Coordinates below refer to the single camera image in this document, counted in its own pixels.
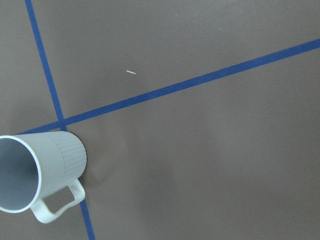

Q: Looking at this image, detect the white ribbed mug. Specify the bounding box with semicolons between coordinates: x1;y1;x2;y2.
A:
0;131;87;224

